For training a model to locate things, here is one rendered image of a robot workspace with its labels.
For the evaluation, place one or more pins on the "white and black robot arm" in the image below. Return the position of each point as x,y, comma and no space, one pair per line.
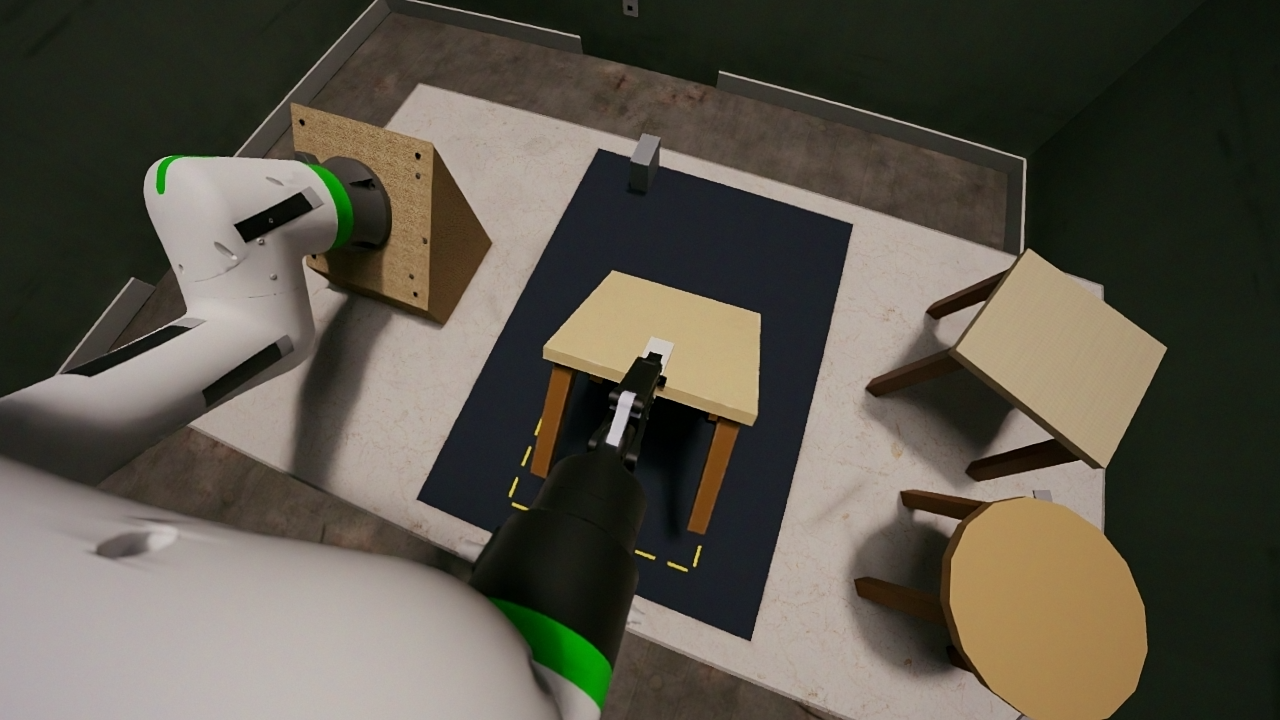
115,609

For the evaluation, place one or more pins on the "dark navy mat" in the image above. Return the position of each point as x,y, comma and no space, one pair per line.
702,237

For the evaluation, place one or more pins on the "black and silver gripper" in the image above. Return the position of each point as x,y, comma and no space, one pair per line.
595,485

